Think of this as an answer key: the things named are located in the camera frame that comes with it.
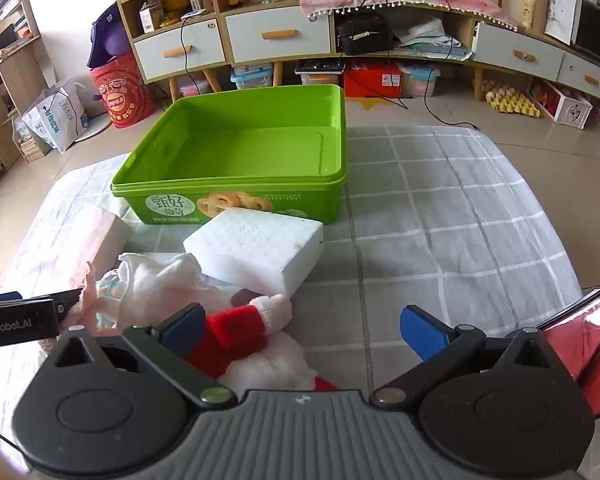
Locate black bag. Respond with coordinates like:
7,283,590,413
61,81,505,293
336,11,395,56

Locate red santa plush toy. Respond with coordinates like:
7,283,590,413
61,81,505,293
185,291,341,392

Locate pile of papers and bags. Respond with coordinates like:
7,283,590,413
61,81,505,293
395,17,473,61

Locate white cloth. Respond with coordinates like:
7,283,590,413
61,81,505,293
116,252,233,323

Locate clear storage box pink contents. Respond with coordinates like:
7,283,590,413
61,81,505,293
397,64,441,98

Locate pinkish white foam block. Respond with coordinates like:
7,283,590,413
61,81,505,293
27,204,134,283

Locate pastel striped cloth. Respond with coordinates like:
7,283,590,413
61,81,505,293
94,270,128,331

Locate pink plush toy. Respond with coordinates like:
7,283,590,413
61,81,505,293
72,260,101,323

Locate red glossy object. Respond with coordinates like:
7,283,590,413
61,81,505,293
542,275,600,418

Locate red gift bag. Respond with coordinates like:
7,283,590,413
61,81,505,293
90,52,153,128

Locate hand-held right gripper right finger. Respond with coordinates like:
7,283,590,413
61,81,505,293
370,305,568,408

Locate small clear storage box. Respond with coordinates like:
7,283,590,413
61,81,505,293
177,76,215,97

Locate red storage box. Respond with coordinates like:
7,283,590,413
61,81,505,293
343,62,401,98

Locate yellow egg tray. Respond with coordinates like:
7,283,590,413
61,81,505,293
485,80,543,118

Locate white printed carton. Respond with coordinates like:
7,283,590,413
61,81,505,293
530,80,593,128

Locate small white carton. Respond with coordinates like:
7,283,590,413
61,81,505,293
139,2,165,33

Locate clear storage box blue lid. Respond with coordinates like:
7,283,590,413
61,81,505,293
230,67,273,92

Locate wooden drawer cabinet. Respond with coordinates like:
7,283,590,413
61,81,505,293
105,0,600,106

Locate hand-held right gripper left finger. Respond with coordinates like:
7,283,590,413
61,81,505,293
45,304,237,407

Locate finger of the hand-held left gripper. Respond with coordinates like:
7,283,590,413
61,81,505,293
0,289,81,313

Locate white drawer with wooden handle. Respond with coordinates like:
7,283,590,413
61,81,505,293
225,6,332,66
134,18,227,81
472,21,565,80
557,52,600,102

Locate black microwave oven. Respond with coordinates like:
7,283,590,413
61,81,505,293
572,0,600,63

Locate purple plush cushion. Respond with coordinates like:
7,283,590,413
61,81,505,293
87,2,131,68

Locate wooden bookshelf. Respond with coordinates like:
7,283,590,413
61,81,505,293
0,0,51,186

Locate white shopping bag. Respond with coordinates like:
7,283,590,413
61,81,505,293
22,77,88,153

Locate green plastic cookie box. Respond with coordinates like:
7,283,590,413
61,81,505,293
110,84,348,226

